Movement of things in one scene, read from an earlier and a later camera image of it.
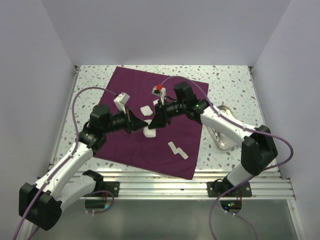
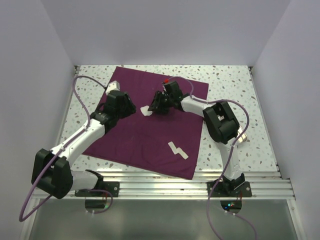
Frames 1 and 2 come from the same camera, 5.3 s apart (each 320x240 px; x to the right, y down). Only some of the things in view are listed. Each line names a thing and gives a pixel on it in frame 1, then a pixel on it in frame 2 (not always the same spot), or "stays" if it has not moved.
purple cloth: [171, 148] stays
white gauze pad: [146, 110] stays
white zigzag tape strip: [177, 150] stays
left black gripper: [132, 122] → [130, 108]
